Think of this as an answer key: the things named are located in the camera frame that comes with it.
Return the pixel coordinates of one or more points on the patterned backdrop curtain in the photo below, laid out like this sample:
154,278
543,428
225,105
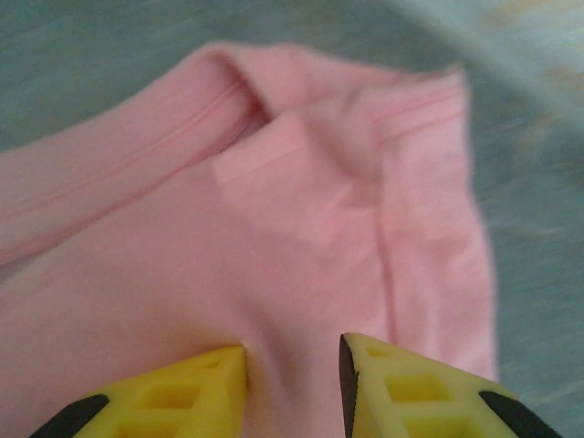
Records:
538,55

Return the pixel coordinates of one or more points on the pink t-shirt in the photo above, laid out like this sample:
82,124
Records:
228,228

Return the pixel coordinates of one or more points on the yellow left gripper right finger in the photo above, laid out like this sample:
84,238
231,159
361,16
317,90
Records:
424,397

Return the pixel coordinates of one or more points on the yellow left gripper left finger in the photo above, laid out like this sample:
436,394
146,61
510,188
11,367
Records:
173,401

